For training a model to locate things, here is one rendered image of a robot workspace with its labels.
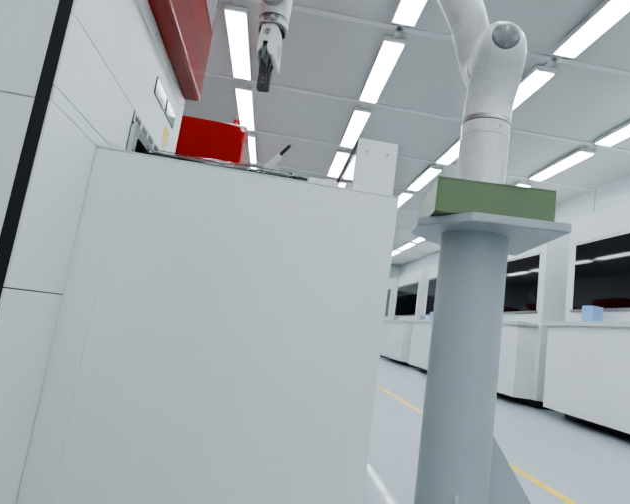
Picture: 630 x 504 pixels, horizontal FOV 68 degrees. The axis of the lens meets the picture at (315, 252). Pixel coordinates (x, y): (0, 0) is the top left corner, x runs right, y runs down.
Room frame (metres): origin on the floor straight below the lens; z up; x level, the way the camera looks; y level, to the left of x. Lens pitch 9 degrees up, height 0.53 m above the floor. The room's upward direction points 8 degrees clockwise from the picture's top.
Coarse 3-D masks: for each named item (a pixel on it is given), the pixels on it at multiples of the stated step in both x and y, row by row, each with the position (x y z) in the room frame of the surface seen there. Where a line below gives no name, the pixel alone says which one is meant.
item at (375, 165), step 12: (360, 144) 1.01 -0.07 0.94; (372, 144) 1.01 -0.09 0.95; (384, 144) 1.02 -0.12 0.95; (396, 144) 1.02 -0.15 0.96; (360, 156) 1.01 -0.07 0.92; (372, 156) 1.01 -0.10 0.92; (384, 156) 1.02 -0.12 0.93; (396, 156) 1.02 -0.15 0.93; (360, 168) 1.01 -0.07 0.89; (372, 168) 1.01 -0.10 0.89; (384, 168) 1.02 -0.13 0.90; (360, 180) 1.01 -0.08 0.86; (372, 180) 1.01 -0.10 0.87; (384, 180) 1.02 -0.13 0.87; (384, 192) 1.02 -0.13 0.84
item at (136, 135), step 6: (132, 126) 1.07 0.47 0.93; (138, 126) 1.09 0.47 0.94; (132, 132) 1.07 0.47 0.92; (138, 132) 1.10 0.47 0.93; (132, 138) 1.07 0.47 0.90; (138, 138) 1.11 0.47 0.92; (144, 138) 1.15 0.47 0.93; (132, 144) 1.07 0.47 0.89; (138, 144) 1.15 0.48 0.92; (144, 144) 1.16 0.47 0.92; (150, 144) 1.21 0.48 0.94; (126, 150) 1.07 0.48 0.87; (132, 150) 1.08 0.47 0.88; (144, 150) 1.19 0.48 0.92
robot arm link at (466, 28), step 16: (448, 0) 1.11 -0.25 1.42; (464, 0) 1.09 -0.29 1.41; (480, 0) 1.10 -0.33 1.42; (448, 16) 1.14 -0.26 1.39; (464, 16) 1.11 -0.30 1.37; (480, 16) 1.11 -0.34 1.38; (464, 32) 1.14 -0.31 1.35; (480, 32) 1.14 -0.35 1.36; (464, 48) 1.17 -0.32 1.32; (464, 64) 1.18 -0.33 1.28; (464, 80) 1.20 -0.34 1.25
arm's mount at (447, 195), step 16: (432, 192) 1.08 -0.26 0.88; (448, 192) 1.02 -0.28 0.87; (464, 192) 1.02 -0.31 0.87; (480, 192) 1.02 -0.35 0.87; (496, 192) 1.01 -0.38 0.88; (512, 192) 1.01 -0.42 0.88; (528, 192) 1.01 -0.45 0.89; (544, 192) 1.01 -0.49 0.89; (432, 208) 1.06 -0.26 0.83; (448, 208) 1.02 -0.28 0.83; (464, 208) 1.02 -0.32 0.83; (480, 208) 1.02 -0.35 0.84; (496, 208) 1.01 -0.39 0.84; (512, 208) 1.01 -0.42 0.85; (528, 208) 1.01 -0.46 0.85; (544, 208) 1.01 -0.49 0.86
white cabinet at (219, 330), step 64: (128, 192) 0.91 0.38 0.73; (192, 192) 0.92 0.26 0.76; (256, 192) 0.93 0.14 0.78; (320, 192) 0.94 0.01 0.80; (128, 256) 0.91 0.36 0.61; (192, 256) 0.92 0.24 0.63; (256, 256) 0.93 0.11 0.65; (320, 256) 0.94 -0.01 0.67; (384, 256) 0.96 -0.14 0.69; (64, 320) 0.91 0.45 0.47; (128, 320) 0.92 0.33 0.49; (192, 320) 0.93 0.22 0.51; (256, 320) 0.93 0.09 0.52; (320, 320) 0.94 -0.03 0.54; (64, 384) 0.91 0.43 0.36; (128, 384) 0.92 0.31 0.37; (192, 384) 0.93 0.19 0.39; (256, 384) 0.94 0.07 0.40; (320, 384) 0.95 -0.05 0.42; (64, 448) 0.91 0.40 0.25; (128, 448) 0.92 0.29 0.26; (192, 448) 0.93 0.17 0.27; (256, 448) 0.94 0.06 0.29; (320, 448) 0.95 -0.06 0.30
